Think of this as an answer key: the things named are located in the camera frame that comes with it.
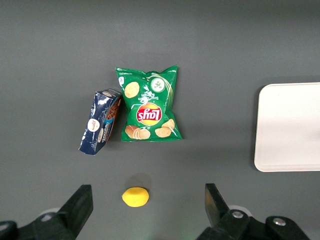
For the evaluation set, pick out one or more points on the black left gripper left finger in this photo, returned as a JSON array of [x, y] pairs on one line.
[[72, 212]]

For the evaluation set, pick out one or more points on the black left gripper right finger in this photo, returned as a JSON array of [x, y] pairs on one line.
[[220, 217]]

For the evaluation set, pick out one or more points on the beige plastic tray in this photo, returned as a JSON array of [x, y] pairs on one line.
[[287, 125]]

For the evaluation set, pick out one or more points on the yellow lemon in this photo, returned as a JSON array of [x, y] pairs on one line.
[[135, 197]]

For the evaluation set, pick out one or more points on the dark blue cookie box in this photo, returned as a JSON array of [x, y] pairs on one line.
[[97, 125]]

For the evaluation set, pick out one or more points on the green Lay's chips bag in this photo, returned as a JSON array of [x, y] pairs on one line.
[[150, 115]]

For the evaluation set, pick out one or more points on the dark grey table mat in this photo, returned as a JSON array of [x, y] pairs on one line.
[[50, 50]]

